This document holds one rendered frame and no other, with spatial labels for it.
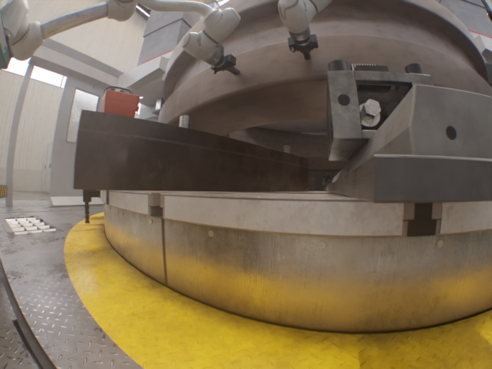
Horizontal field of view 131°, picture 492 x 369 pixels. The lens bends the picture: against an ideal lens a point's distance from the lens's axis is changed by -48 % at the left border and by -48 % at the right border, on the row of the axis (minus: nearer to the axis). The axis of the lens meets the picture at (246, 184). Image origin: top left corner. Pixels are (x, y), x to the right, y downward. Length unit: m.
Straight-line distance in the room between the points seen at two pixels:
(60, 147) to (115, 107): 2.97
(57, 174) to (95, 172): 2.95
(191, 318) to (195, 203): 0.29
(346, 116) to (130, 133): 0.97
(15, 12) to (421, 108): 1.33
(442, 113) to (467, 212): 0.27
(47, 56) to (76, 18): 2.92
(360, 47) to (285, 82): 0.44
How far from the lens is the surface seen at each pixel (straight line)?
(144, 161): 1.16
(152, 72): 4.00
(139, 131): 1.17
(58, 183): 4.02
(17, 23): 1.22
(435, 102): 0.32
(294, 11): 0.84
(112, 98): 1.19
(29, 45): 1.34
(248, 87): 1.18
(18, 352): 0.56
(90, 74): 4.46
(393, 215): 0.44
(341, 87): 0.66
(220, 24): 1.00
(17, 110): 4.04
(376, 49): 1.22
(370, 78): 0.69
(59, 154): 4.06
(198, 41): 1.01
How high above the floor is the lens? 0.32
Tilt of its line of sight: 1 degrees up
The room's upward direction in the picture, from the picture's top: 1 degrees clockwise
